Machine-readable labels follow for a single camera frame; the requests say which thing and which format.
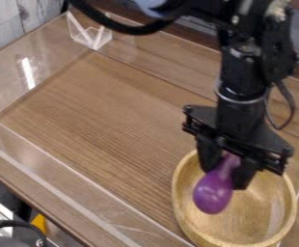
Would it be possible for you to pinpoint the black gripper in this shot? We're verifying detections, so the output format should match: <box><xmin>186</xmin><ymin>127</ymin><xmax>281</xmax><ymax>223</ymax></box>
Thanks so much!
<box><xmin>183</xmin><ymin>83</ymin><xmax>294</xmax><ymax>190</ymax></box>

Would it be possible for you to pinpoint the purple toy eggplant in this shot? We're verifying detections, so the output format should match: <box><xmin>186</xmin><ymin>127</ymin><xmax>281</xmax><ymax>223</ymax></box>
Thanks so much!
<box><xmin>194</xmin><ymin>152</ymin><xmax>242</xmax><ymax>214</ymax></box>

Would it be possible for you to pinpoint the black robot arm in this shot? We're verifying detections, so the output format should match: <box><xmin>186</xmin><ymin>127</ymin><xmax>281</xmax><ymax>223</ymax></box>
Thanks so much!
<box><xmin>70</xmin><ymin>0</ymin><xmax>297</xmax><ymax>190</ymax></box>

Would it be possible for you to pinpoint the brown wooden bowl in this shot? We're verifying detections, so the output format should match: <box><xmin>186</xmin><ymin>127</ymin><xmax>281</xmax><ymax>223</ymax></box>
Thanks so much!
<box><xmin>171</xmin><ymin>151</ymin><xmax>298</xmax><ymax>247</ymax></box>

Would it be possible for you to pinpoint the yellow black device base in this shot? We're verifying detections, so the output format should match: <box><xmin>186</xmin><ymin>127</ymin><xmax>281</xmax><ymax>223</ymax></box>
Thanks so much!
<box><xmin>10</xmin><ymin>211</ymin><xmax>73</xmax><ymax>247</ymax></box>

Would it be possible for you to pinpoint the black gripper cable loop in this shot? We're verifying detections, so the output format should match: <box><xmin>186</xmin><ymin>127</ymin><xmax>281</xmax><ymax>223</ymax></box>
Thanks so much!
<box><xmin>264</xmin><ymin>80</ymin><xmax>298</xmax><ymax>131</ymax></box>

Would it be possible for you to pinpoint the clear acrylic barrier wall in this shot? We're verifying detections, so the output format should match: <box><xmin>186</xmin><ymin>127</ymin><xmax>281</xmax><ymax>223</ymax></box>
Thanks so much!
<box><xmin>0</xmin><ymin>13</ymin><xmax>299</xmax><ymax>247</ymax></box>

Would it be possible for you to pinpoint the clear acrylic corner bracket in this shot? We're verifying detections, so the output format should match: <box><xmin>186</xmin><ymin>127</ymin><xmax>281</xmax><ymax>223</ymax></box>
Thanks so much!
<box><xmin>66</xmin><ymin>12</ymin><xmax>113</xmax><ymax>50</ymax></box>

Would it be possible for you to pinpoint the black cable bottom left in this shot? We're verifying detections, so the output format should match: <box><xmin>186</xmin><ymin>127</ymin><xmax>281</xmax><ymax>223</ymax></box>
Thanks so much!
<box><xmin>0</xmin><ymin>220</ymin><xmax>49</xmax><ymax>247</ymax></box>

